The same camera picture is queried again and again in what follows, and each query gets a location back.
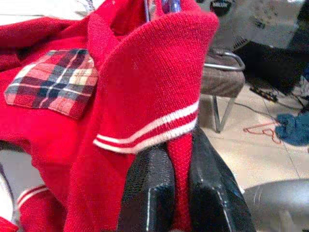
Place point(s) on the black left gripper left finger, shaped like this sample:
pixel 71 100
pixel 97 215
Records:
pixel 149 188

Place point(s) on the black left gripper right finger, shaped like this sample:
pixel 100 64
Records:
pixel 212 193

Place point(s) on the red polo shirt plaid trim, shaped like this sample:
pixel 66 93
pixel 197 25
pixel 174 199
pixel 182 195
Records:
pixel 149 72

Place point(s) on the purple plastic hanger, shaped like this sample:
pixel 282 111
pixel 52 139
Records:
pixel 172 4

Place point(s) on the plain white t-shirt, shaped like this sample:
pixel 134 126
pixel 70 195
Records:
pixel 36 9

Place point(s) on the teal blue cloth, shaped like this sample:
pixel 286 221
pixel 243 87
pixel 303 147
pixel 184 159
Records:
pixel 294 130

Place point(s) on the black power strip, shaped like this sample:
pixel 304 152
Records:
pixel 264 93

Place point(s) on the grey chair with metal legs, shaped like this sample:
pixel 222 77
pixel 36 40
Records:
pixel 219 79

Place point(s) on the black bulky equipment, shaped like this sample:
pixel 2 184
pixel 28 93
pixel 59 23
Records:
pixel 270 65

